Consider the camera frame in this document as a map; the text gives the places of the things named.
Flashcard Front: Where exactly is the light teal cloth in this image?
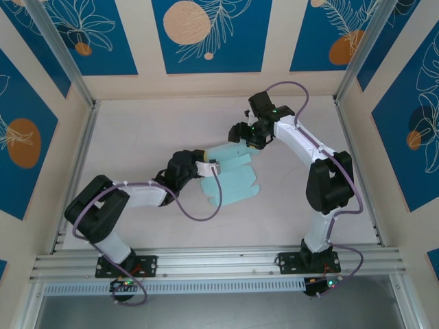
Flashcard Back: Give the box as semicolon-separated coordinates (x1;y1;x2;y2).
198;143;261;208

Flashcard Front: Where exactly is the black controller board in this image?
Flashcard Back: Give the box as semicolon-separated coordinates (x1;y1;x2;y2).
109;278;141;294
304;276;340;297

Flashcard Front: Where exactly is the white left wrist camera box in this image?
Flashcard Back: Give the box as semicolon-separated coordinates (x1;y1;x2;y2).
195;160;222;178

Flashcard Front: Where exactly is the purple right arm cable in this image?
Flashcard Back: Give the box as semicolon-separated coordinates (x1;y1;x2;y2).
265;80;365;298

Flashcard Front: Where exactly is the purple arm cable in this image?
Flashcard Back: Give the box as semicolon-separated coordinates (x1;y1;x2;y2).
265;80;365;298
73;169;224;306

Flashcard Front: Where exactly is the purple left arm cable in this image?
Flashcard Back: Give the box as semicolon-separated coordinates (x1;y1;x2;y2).
73;169;224;306

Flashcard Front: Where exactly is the blue floral wall panel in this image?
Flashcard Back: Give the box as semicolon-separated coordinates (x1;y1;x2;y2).
372;20;439;213
289;0;382;73
152;0;274;75
356;0;423;93
0;47;59;221
6;0;139;77
0;10;72;99

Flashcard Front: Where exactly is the aluminium side rail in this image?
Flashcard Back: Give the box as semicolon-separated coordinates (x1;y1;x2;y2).
335;99;387;247
50;101;101;255

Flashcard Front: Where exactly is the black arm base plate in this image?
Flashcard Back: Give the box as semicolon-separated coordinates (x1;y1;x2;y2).
278;252;342;275
95;255;158;278

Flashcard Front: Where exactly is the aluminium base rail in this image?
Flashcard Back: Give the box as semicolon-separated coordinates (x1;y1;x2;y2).
29;243;407;282

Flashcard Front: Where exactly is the grey slotted cable duct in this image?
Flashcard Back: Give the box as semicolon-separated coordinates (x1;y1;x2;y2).
44;278;306;295

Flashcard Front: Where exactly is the aluminium frame post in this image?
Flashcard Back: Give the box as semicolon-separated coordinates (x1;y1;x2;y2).
24;0;96;108
333;0;422;103

